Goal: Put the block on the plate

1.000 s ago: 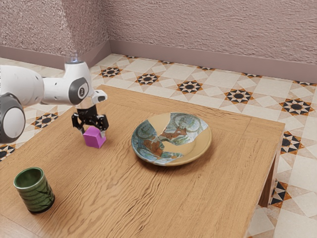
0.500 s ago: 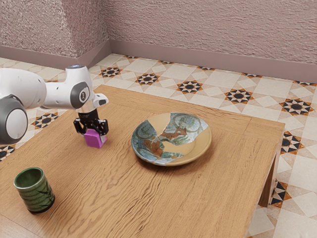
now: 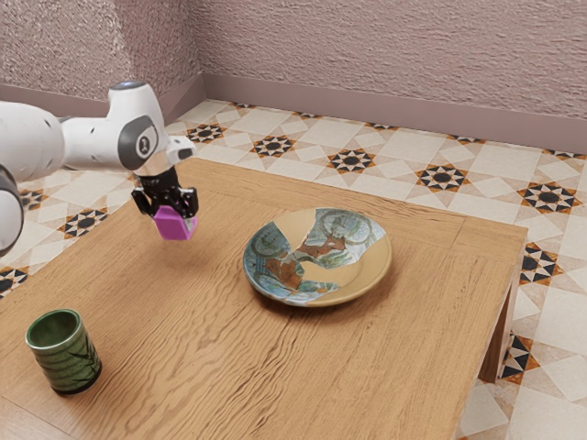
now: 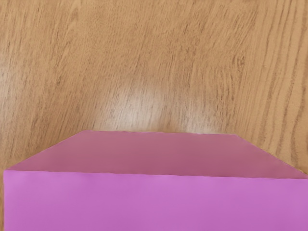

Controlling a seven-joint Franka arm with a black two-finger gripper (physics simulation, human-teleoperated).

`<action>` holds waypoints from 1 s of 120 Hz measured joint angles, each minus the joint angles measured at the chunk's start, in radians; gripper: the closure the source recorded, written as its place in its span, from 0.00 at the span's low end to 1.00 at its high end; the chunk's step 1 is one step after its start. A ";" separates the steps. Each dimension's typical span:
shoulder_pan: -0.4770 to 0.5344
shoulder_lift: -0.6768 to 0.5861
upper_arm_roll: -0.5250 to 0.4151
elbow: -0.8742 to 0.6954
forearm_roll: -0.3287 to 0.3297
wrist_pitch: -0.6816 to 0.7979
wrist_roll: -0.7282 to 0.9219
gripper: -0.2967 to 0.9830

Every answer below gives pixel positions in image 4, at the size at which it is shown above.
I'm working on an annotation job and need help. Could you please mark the purple block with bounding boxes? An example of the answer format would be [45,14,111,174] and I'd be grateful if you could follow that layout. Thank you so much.
[3,130,308,231]

